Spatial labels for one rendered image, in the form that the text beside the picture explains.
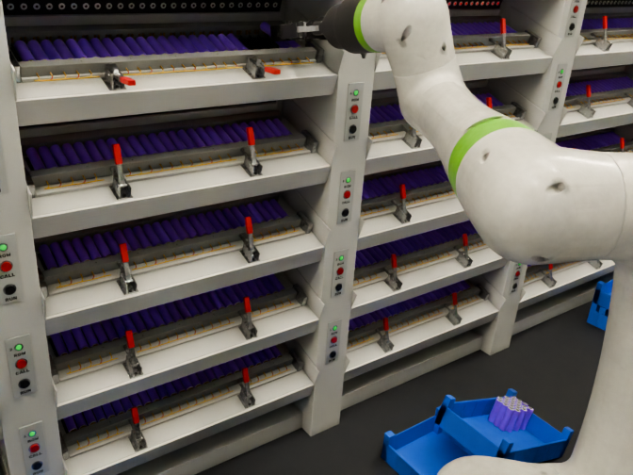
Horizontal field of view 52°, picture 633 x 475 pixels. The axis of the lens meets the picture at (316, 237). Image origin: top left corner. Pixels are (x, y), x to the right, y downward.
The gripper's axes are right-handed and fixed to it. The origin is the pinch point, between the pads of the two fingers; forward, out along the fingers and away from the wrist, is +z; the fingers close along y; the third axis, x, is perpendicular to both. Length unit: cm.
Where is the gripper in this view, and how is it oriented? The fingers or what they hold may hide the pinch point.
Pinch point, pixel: (287, 32)
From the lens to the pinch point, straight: 132.9
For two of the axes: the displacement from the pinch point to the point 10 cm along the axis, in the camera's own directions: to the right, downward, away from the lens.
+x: 0.5, 9.6, 2.7
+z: -5.8, -1.9, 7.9
